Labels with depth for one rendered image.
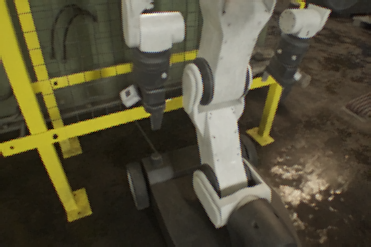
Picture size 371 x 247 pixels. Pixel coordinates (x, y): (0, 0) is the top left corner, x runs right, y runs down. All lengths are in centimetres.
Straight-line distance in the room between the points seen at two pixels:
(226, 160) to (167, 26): 47
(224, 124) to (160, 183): 38
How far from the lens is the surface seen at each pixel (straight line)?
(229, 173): 82
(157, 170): 99
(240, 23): 62
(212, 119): 76
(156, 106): 61
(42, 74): 125
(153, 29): 52
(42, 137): 91
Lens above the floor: 94
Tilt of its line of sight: 37 degrees down
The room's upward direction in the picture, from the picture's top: 3 degrees clockwise
